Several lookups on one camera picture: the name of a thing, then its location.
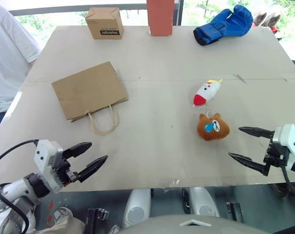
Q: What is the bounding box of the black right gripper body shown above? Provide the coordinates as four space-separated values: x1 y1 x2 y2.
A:
263 140 291 172

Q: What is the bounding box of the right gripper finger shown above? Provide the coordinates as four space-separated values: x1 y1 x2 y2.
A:
228 152 270 177
238 126 276 140

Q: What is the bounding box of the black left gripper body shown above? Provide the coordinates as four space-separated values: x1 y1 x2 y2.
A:
52 151 80 188

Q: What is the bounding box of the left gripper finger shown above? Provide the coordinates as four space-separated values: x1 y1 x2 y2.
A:
76 155 109 183
62 141 93 159

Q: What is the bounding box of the dark round base under table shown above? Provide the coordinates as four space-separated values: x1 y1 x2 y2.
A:
270 182 295 199

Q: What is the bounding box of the brown bear plush toy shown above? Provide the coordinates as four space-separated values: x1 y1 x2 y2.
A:
197 111 231 142

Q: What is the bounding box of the khaki trouser leg with shoe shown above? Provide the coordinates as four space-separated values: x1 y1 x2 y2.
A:
28 206 86 234

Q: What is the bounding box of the white rounded robot leg shell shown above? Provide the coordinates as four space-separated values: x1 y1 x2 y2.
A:
187 187 220 218
123 188 152 229

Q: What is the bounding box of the white red plush toy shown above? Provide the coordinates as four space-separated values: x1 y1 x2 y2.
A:
192 78 223 109

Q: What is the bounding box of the grey robot torso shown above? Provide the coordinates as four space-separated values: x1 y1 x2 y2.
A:
119 214 295 234

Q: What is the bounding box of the blue boxing glove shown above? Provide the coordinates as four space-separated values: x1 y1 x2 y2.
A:
193 4 254 46

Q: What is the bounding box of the beige plush slipper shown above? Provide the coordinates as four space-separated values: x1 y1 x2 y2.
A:
263 12 281 28
252 11 267 27

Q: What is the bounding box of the person in white shirt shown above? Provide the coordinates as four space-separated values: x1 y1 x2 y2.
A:
0 0 42 139

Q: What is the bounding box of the small brown cardboard box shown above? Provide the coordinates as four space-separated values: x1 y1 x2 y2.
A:
85 7 125 40

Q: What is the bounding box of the tall red-brown box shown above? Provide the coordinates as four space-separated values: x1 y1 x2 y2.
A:
146 0 175 37

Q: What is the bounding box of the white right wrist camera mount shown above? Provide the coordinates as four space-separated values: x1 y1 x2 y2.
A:
271 123 295 169

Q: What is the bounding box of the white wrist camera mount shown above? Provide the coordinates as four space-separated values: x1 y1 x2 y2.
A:
271 123 295 169
33 139 65 194

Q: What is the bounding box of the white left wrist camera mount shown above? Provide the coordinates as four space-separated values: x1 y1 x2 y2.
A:
33 139 65 194

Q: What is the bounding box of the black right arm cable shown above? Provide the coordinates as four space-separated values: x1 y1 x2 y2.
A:
281 167 295 198

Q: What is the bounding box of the black bracket under table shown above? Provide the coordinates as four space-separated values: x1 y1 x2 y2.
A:
85 207 110 234
225 201 243 223

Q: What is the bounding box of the brown paper bag with handles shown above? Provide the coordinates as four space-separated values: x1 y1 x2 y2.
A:
51 61 129 136

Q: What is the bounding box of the grey window rail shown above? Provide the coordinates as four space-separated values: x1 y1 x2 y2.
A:
8 6 148 17

